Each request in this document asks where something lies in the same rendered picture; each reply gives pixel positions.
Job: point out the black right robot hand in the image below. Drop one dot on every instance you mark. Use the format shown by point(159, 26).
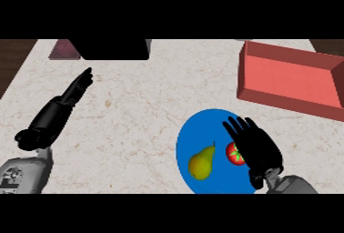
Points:
point(261, 148)

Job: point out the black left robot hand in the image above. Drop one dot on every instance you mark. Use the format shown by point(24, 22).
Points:
point(50, 119)

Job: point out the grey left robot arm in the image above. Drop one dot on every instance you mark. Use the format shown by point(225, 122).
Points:
point(27, 174)

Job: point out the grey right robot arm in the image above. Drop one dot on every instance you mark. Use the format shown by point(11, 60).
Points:
point(289, 183)

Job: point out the red tomato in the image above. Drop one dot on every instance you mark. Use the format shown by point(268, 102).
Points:
point(233, 154)

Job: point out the blue round plate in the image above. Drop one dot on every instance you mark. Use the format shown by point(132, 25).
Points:
point(211, 139)

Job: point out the red cardboard box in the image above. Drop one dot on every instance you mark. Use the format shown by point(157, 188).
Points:
point(292, 79)

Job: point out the black box appliance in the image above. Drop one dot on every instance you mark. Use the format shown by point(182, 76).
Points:
point(115, 48)

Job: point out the yellow-green pear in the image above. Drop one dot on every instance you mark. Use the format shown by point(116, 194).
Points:
point(202, 164)

